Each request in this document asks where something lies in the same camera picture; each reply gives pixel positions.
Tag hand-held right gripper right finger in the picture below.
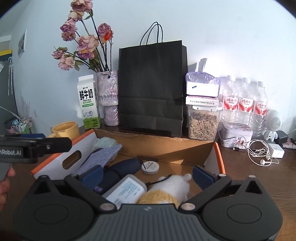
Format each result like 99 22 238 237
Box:
179 165 266 212

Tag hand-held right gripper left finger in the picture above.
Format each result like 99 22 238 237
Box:
30 164 117 212

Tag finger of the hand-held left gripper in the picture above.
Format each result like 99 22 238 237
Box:
5 133 46 139
30 137 73 155

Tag purple cloth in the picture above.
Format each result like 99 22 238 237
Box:
76 144 122 176

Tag navy umbrella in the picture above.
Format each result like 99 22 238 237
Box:
102 156 142 193

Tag translucent plastic jar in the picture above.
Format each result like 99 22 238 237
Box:
102 174 147 209

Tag clear plastic bag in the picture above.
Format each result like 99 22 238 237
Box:
92 137 116 151

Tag short black cable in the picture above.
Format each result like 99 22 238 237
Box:
145 175 173 187

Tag white round disc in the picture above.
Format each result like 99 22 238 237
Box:
142 161 160 175

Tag red cardboard box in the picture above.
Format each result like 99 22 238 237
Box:
31 128 226 204

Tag person's left hand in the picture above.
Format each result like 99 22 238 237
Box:
0 167 16 210

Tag metal storage rack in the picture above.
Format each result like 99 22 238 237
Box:
5 116 33 135

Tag yellow mug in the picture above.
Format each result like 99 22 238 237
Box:
47 121 80 141

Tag white yellow plush toy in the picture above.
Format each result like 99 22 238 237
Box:
136 173 192 205

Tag grey refrigerator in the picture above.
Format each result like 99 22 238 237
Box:
0 56 16 121

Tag floral tin box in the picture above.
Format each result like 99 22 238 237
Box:
218 122 253 148

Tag clear jar of seeds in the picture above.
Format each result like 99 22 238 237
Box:
187 105 221 141

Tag white green milk carton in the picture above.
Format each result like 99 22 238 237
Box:
77 75 101 130

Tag flat white box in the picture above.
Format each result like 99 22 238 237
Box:
185 95 223 111

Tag purple glitter vase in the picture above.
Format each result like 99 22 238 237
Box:
96 70 119 127

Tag white charger block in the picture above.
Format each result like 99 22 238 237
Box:
266 142 285 159

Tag black power adapter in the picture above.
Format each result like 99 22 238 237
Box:
276 130 288 145

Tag white robot-shaped speaker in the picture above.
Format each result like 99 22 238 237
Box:
261 109 283 141

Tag tissue pack in purple plastic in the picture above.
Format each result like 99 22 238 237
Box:
185 58 221 98

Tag black paper bag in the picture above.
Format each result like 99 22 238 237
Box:
118 22 188 138

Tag dried rose bouquet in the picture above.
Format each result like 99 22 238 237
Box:
52 0 114 72

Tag white wired earphones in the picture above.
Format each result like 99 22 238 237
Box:
246 139 280 166

